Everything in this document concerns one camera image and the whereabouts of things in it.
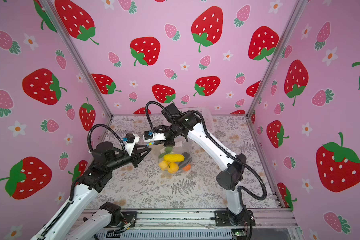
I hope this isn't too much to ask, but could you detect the orange mandarin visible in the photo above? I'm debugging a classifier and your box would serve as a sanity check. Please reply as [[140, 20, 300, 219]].
[[183, 164, 191, 172]]

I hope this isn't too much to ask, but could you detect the yellow bell pepper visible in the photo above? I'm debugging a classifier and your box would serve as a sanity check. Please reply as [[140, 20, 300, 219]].
[[163, 154, 185, 163]]

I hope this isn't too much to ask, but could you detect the white plastic perforated basket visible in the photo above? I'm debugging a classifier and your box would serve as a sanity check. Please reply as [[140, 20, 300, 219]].
[[179, 107, 216, 134]]

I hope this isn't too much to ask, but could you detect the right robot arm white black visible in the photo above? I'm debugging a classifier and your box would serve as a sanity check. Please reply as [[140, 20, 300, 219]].
[[162, 111, 267, 226]]

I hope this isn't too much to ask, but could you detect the left frame post aluminium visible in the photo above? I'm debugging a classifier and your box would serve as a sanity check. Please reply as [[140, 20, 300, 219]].
[[40, 0, 113, 119]]

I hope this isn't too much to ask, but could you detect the right frame post aluminium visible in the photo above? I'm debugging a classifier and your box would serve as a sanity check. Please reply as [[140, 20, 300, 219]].
[[246, 0, 307, 118]]

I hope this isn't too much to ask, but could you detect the small yellow lemon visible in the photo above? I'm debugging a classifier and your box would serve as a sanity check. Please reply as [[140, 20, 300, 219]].
[[159, 161, 169, 171]]

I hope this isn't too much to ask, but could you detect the yellow mango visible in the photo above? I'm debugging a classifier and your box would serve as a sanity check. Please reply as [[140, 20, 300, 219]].
[[167, 162, 179, 174]]

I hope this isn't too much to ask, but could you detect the dark purple eggplant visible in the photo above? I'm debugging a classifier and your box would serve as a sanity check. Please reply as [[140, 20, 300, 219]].
[[179, 152, 192, 169]]

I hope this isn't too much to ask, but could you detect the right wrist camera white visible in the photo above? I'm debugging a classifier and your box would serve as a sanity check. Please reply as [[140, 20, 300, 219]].
[[143, 130, 166, 142]]

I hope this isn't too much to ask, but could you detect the aluminium rail base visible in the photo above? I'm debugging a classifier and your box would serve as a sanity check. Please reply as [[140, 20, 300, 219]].
[[93, 209, 304, 240]]

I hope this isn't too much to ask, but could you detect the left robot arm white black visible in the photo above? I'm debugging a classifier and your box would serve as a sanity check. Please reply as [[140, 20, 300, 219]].
[[32, 142, 151, 240]]

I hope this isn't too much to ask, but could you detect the frame post aluminium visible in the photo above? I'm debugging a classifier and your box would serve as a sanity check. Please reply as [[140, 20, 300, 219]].
[[40, 0, 113, 119], [246, 0, 307, 118]]

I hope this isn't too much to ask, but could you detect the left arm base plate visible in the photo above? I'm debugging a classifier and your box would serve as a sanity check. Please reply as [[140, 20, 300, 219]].
[[105, 211, 138, 229]]

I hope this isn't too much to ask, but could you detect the clear zip bag blue zipper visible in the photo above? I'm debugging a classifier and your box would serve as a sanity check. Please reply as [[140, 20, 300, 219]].
[[151, 140, 193, 175]]

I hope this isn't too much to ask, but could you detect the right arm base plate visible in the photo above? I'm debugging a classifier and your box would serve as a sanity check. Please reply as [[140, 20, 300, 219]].
[[213, 210, 256, 227]]

